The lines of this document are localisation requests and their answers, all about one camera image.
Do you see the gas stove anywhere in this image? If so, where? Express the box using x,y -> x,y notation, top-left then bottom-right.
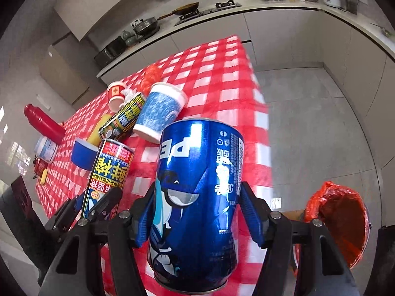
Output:
174,0 -> 243,27

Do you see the red plastic bin liner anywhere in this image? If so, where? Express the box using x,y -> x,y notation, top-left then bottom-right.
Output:
304,181 -> 369,270

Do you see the black chair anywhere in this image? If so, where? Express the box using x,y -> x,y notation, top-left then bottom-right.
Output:
0,179 -> 35,222

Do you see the beige wall cabinet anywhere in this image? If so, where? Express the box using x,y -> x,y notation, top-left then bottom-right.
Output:
40,45 -> 90,105

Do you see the black trash bin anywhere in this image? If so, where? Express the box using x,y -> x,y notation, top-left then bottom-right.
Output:
292,185 -> 371,279

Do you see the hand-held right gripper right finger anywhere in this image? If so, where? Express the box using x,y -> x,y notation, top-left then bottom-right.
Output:
241,181 -> 361,296

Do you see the yellow sponge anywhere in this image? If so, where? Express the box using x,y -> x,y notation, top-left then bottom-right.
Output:
86,114 -> 113,145

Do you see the white and blue cup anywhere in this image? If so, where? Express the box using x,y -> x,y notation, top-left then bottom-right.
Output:
34,136 -> 58,163

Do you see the yellow label drink can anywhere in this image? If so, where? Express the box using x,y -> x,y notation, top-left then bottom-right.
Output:
81,139 -> 135,222
98,92 -> 146,142

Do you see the wok with glass lid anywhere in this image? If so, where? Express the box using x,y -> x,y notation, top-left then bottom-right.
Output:
133,17 -> 159,36

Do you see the frying pan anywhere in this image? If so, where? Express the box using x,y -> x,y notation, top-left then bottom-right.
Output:
159,2 -> 199,20

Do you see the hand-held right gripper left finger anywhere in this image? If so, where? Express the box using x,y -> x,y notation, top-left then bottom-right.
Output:
39,183 -> 158,296

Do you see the small red object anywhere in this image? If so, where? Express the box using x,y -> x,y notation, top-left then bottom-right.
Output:
33,157 -> 47,176

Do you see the brown wooden board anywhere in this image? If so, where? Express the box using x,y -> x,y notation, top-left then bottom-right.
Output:
284,210 -> 307,223

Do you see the red bottle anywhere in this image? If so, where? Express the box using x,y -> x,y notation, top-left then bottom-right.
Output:
24,104 -> 66,145

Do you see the black microwave oven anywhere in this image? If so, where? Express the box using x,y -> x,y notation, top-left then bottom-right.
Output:
94,36 -> 126,67

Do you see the blue patterned paper cup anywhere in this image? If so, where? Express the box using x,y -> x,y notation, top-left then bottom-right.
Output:
133,82 -> 189,144

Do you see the red checked tablecloth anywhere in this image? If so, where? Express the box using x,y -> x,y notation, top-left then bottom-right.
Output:
35,34 -> 298,296

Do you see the blue soda can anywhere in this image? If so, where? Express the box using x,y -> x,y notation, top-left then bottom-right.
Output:
146,119 -> 245,292

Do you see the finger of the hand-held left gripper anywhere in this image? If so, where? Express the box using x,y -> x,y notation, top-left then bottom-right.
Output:
88,187 -> 124,224
46,193 -> 86,233

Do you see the plain blue paper cup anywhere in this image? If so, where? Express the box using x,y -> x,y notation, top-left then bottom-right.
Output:
71,138 -> 99,171

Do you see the red paper cup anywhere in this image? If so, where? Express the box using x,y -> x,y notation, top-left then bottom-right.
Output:
107,81 -> 128,111

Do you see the green teapot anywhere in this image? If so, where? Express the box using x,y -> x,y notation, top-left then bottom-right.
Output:
122,30 -> 138,45

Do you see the kitchen counter with cabinets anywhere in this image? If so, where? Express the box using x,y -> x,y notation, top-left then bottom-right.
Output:
96,0 -> 395,173

